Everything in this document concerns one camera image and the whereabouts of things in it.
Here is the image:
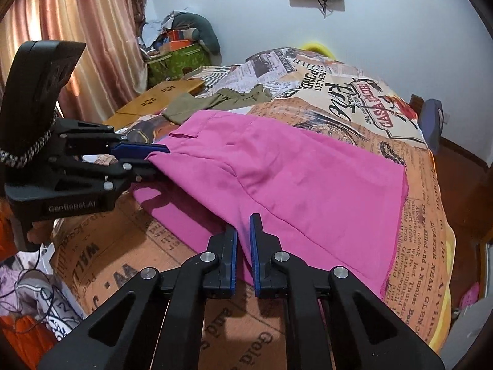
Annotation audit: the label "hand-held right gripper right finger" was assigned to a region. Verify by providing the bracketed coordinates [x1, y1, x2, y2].
[249, 213, 463, 370]

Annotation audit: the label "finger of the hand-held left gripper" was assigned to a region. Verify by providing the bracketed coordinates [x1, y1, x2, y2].
[57, 119, 171, 161]
[49, 157, 159, 192]

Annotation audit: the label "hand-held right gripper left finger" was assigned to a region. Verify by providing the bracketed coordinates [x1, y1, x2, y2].
[36, 224, 238, 370]

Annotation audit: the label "pink pants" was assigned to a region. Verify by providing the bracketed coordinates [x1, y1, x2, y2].
[131, 110, 409, 300]

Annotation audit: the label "wooden lap table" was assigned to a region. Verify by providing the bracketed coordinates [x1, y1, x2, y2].
[103, 78, 205, 127]

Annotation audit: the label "olive green garment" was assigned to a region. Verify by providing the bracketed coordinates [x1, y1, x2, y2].
[161, 84, 273, 126]

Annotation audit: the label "pink and beige curtain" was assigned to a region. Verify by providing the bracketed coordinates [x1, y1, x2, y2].
[0, 0, 149, 124]

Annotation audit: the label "green patterned storage bag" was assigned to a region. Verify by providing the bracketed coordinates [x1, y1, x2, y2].
[145, 42, 210, 89]

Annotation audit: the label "pile of mixed clothes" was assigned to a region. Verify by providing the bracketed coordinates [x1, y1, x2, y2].
[138, 8, 201, 52]

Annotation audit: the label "grey long cushion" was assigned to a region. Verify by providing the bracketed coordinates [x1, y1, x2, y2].
[169, 12, 222, 56]

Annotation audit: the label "white printed cloth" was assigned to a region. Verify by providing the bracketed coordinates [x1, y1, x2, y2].
[0, 268, 84, 342]

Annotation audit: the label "newspaper print bed sheet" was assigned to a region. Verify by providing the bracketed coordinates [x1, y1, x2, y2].
[50, 46, 457, 370]

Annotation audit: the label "orange cloth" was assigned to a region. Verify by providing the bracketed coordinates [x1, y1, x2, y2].
[0, 314, 58, 370]

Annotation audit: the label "yellow foam tube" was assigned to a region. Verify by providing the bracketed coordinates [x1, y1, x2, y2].
[300, 39, 334, 56]

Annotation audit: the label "pink slipper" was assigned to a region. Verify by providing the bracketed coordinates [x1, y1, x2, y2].
[460, 282, 482, 309]

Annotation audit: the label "blue backpack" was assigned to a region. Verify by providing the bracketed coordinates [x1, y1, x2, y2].
[420, 98, 445, 153]

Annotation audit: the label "braided black white wrist cord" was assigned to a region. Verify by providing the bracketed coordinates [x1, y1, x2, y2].
[0, 107, 64, 169]

